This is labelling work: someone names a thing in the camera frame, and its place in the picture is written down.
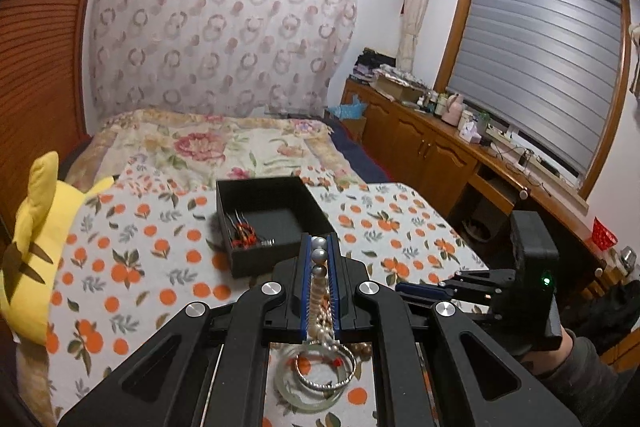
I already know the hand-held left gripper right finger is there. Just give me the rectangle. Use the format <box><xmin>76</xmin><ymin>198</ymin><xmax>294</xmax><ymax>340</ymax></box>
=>
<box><xmin>327</xmin><ymin>232</ymin><xmax>583</xmax><ymax>427</ymax></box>

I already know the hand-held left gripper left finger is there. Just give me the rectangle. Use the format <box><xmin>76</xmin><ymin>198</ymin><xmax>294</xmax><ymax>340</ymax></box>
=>
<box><xmin>57</xmin><ymin>232</ymin><xmax>314</xmax><ymax>427</ymax></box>

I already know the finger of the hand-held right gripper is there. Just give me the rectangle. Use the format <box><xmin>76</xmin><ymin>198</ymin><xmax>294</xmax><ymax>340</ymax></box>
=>
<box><xmin>395</xmin><ymin>269</ymin><xmax>517</xmax><ymax>305</ymax></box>
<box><xmin>450</xmin><ymin>294</ymin><xmax>501</xmax><ymax>325</ymax></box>

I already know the pearl necklace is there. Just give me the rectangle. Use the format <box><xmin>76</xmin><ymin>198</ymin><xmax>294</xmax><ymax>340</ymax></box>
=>
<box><xmin>299</xmin><ymin>234</ymin><xmax>353</xmax><ymax>360</ymax></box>

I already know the brown bead bracelet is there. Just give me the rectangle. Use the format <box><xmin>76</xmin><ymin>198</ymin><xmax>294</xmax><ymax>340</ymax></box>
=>
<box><xmin>342</xmin><ymin>342</ymin><xmax>376</xmax><ymax>362</ymax></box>

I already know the black jewelry box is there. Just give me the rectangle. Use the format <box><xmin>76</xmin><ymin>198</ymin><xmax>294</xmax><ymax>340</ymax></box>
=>
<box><xmin>216</xmin><ymin>176</ymin><xmax>337</xmax><ymax>279</ymax></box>

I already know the silver bracelet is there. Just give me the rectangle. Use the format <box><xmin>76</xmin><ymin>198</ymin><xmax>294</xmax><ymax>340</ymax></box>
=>
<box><xmin>294</xmin><ymin>341</ymin><xmax>358</xmax><ymax>392</ymax></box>

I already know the red jewelry piece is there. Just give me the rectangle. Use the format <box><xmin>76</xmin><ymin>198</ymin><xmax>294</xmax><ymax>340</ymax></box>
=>
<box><xmin>226</xmin><ymin>211</ymin><xmax>277</xmax><ymax>254</ymax></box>

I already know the red mesh basket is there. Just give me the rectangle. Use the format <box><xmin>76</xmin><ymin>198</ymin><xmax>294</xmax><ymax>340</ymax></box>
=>
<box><xmin>592</xmin><ymin>217</ymin><xmax>619</xmax><ymax>251</ymax></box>

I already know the dark cloth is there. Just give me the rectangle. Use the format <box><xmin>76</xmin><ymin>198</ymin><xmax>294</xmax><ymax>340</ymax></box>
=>
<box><xmin>562</xmin><ymin>279</ymin><xmax>640</xmax><ymax>358</ymax></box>

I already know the white power strip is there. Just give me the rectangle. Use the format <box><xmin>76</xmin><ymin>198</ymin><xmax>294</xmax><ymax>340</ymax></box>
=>
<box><xmin>484</xmin><ymin>127</ymin><xmax>517</xmax><ymax>146</ymax></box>

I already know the pink tissue box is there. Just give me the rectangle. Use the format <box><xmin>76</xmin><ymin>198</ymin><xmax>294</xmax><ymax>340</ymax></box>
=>
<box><xmin>459</xmin><ymin>109</ymin><xmax>484</xmax><ymax>144</ymax></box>

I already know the navy bed sheet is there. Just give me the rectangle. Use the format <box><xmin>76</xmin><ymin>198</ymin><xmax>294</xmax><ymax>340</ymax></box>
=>
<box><xmin>319</xmin><ymin>117</ymin><xmax>397</xmax><ymax>186</ymax></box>

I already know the long wooden cabinet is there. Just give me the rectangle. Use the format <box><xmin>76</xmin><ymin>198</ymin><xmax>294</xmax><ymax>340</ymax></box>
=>
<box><xmin>342</xmin><ymin>77</ymin><xmax>640</xmax><ymax>373</ymax></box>

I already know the orange print blanket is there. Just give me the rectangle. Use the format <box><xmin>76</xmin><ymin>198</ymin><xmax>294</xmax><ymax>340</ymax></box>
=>
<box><xmin>14</xmin><ymin>177</ymin><xmax>492</xmax><ymax>427</ymax></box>

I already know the floral quilt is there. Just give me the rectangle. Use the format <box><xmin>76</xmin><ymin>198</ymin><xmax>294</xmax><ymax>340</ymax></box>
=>
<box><xmin>64</xmin><ymin>109</ymin><xmax>372</xmax><ymax>195</ymax></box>

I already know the pink kettle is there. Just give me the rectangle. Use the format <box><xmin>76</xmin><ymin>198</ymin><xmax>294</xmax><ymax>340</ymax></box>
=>
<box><xmin>442</xmin><ymin>93</ymin><xmax>464</xmax><ymax>126</ymax></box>

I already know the blue plastic bag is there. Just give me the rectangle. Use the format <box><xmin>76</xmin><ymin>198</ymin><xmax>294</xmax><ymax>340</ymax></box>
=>
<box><xmin>325</xmin><ymin>96</ymin><xmax>369</xmax><ymax>120</ymax></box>

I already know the grey window blind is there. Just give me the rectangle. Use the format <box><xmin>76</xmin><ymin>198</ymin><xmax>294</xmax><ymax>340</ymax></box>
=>
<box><xmin>445</xmin><ymin>0</ymin><xmax>626</xmax><ymax>182</ymax></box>

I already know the open cardboard box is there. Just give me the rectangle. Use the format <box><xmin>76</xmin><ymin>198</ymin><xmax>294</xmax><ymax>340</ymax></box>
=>
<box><xmin>374</xmin><ymin>64</ymin><xmax>430</xmax><ymax>104</ymax></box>

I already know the pile of folded clothes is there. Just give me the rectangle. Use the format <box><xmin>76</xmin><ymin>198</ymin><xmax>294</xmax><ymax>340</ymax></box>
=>
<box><xmin>352</xmin><ymin>49</ymin><xmax>397</xmax><ymax>84</ymax></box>

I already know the yellow plush toy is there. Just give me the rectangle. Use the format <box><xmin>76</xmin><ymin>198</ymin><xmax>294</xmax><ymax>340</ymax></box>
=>
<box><xmin>0</xmin><ymin>151</ymin><xmax>117</xmax><ymax>346</ymax></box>

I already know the white lace curtain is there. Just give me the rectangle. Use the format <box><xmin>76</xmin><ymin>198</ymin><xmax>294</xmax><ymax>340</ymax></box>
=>
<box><xmin>397</xmin><ymin>0</ymin><xmax>439</xmax><ymax>74</ymax></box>

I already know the wooden slatted wardrobe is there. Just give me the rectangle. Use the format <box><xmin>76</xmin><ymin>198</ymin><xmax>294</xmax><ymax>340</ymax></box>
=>
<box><xmin>0</xmin><ymin>0</ymin><xmax>122</xmax><ymax>258</ymax></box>

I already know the wooden window frame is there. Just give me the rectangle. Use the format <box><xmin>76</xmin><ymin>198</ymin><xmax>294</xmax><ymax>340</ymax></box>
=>
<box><xmin>432</xmin><ymin>0</ymin><xmax>632</xmax><ymax>200</ymax></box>

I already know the ring patterned wall curtain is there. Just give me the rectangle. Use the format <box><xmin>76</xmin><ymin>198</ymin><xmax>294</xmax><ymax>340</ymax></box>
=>
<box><xmin>90</xmin><ymin>0</ymin><xmax>359</xmax><ymax>122</ymax></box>

